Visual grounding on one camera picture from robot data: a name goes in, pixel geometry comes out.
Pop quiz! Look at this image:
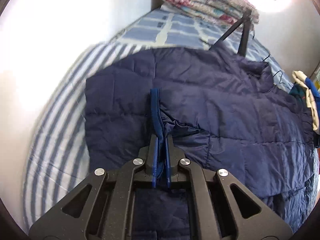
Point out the navy quilted puffer jacket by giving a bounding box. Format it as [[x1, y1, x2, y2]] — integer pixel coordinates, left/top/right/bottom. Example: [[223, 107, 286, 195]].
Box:
[[85, 44, 318, 231]]

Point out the blue striped bed cover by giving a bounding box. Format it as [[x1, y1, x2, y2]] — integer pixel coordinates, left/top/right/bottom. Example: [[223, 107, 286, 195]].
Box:
[[22, 42, 141, 228]]

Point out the blue checked bed sheet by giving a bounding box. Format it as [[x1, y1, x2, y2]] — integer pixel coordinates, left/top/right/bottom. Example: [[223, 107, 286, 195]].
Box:
[[111, 7, 293, 92]]

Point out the blue garment pile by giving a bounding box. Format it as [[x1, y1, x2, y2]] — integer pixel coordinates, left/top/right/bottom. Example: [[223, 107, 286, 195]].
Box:
[[289, 70, 319, 148]]

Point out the black tripod stand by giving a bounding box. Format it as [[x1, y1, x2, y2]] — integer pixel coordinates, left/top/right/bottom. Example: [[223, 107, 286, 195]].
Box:
[[209, 8, 254, 56]]

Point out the folded floral quilt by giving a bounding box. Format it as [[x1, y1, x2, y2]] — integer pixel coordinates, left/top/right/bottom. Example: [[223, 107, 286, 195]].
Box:
[[162, 0, 259, 27]]

